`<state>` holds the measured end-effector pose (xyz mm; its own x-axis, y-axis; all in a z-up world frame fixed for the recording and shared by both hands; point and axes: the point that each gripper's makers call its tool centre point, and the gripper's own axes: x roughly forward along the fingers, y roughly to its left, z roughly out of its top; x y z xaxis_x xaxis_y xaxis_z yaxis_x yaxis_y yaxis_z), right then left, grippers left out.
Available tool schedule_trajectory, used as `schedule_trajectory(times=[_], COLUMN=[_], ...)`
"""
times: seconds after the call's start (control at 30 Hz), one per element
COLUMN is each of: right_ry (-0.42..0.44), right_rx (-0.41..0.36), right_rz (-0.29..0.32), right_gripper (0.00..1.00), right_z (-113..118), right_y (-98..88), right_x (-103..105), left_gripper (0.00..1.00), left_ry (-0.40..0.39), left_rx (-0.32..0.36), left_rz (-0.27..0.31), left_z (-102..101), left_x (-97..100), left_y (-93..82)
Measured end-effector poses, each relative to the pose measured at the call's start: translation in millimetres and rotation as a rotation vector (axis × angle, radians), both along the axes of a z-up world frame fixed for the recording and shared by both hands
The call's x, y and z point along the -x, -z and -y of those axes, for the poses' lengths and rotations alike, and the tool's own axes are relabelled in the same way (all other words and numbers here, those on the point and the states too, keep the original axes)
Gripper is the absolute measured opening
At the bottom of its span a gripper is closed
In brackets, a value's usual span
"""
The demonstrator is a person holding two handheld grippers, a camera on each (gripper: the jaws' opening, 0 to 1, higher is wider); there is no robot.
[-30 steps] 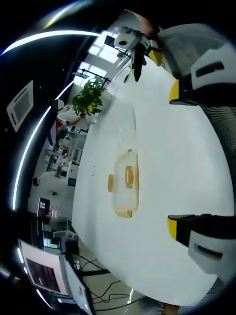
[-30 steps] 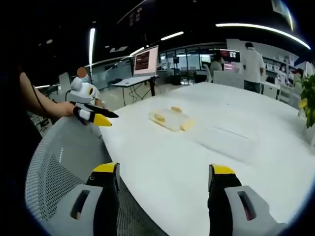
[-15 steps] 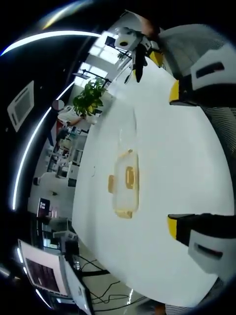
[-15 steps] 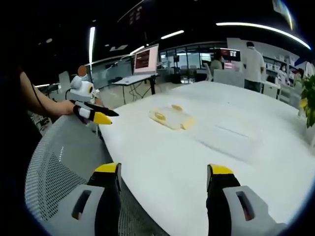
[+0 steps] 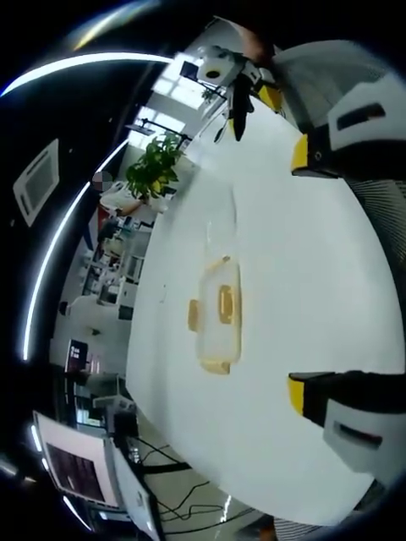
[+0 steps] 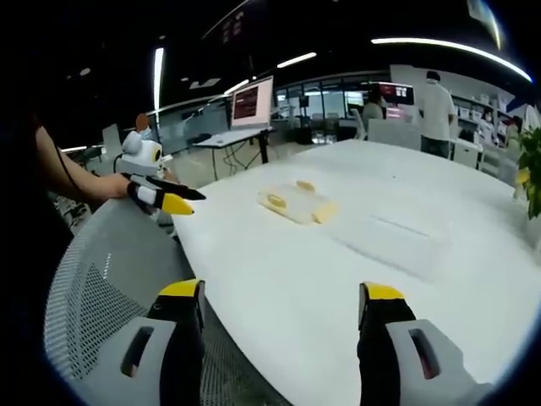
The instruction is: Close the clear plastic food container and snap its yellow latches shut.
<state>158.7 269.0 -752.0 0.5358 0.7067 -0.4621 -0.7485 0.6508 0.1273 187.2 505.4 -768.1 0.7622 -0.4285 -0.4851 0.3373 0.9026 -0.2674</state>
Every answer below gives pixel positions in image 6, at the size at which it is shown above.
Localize black cable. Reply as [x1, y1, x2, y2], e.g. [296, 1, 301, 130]
[53, 141, 85, 189]

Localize red wall screen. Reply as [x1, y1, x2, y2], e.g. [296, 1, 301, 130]
[378, 82, 416, 107]

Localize computer monitor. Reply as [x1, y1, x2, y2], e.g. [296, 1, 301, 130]
[229, 75, 276, 130]

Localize green potted plant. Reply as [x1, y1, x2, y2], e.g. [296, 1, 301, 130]
[512, 126, 541, 221]

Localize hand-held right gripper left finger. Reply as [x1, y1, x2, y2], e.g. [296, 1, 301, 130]
[82, 278, 207, 406]

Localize white storage shelves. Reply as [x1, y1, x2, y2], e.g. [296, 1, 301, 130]
[451, 91, 517, 143]

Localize pale yellow plastic buckle part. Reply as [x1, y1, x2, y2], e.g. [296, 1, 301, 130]
[293, 196, 340, 226]
[257, 179, 317, 215]

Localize long ceiling light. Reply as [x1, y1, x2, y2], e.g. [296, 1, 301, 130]
[370, 37, 534, 85]
[151, 47, 166, 112]
[276, 52, 318, 69]

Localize white desk with black legs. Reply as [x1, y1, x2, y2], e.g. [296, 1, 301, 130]
[193, 126, 278, 181]

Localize grey mesh chair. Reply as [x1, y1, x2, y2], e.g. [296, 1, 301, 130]
[43, 197, 295, 406]

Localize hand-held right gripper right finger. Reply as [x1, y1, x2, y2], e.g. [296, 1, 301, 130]
[356, 281, 495, 406]

